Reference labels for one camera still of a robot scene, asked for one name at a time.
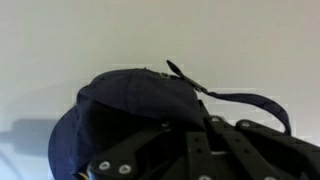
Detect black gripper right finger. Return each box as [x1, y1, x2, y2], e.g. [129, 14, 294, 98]
[205, 116, 320, 180]

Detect navy blue cap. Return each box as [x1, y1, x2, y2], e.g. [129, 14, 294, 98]
[48, 62, 291, 180]

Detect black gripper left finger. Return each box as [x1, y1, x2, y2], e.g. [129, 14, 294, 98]
[87, 122, 214, 180]

